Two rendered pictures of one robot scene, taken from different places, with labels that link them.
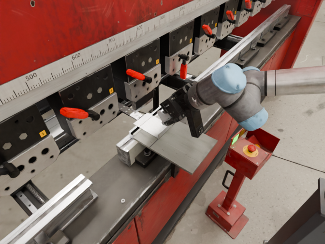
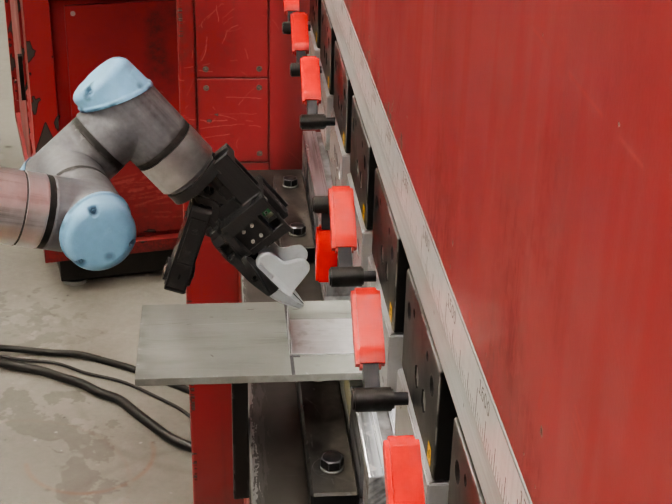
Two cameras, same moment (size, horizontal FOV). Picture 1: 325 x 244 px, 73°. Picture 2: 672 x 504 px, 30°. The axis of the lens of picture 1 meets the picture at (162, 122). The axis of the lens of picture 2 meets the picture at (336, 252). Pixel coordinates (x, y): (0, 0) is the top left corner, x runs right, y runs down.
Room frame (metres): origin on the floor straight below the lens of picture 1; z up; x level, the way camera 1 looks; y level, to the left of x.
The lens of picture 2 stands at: (1.59, -0.88, 1.75)
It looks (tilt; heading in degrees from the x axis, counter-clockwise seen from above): 26 degrees down; 137
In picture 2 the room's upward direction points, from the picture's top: 1 degrees clockwise
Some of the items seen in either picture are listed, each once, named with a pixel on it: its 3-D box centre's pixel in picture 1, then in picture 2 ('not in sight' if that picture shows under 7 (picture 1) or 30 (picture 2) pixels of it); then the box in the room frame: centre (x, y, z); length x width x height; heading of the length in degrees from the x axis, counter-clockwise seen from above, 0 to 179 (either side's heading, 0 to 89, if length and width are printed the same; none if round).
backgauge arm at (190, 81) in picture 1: (161, 71); not in sight; (1.35, 0.01, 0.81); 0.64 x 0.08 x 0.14; 53
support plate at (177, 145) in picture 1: (174, 139); (248, 340); (0.55, -0.05, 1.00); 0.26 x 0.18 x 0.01; 53
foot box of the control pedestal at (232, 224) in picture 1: (228, 213); not in sight; (0.69, -0.47, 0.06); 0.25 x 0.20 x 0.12; 44
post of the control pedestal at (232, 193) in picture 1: (235, 186); not in sight; (0.71, -0.45, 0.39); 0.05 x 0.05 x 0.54; 44
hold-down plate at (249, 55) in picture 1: (247, 57); not in sight; (1.41, -0.59, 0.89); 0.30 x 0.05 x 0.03; 143
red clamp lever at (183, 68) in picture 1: (182, 67); (332, 239); (0.73, -0.07, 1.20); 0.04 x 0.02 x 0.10; 53
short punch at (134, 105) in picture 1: (142, 97); not in sight; (0.64, 0.07, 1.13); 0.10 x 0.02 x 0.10; 143
